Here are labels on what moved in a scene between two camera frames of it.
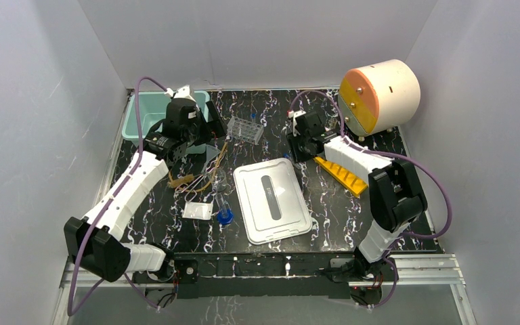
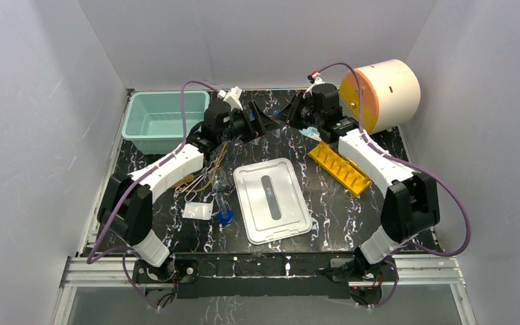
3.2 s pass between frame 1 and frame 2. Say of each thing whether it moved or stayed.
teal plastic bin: stayed
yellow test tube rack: stayed
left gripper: moved
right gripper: moved
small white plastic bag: stayed
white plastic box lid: stayed
